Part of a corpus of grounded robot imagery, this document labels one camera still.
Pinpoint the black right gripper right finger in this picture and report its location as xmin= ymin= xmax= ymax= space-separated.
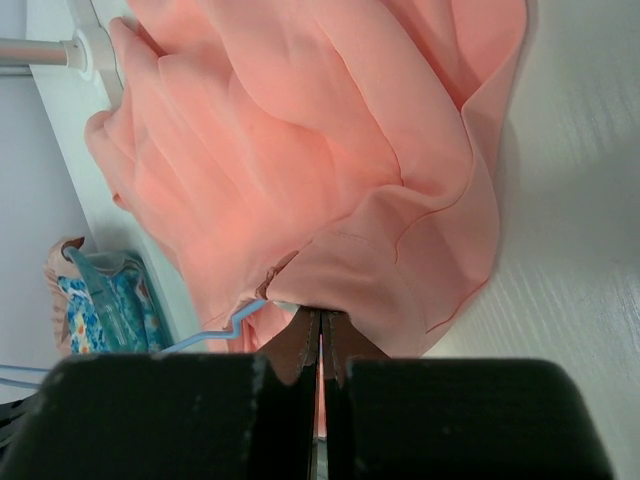
xmin=321 ymin=312 xmax=614 ymax=479

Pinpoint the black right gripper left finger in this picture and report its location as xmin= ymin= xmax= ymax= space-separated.
xmin=1 ymin=308 xmax=320 ymax=479

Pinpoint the blue wire hanger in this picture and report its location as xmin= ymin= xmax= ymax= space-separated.
xmin=0 ymin=298 xmax=269 ymax=386

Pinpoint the salmon pink skirt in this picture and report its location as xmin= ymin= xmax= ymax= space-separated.
xmin=85 ymin=1 xmax=527 ymax=356

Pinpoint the blue floral garment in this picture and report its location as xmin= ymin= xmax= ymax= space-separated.
xmin=55 ymin=254 xmax=166 ymax=355

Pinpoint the teal plastic basket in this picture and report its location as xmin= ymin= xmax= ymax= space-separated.
xmin=64 ymin=246 xmax=169 ymax=355

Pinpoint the white and silver clothes rack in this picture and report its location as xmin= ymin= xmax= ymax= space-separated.
xmin=0 ymin=0 xmax=126 ymax=111

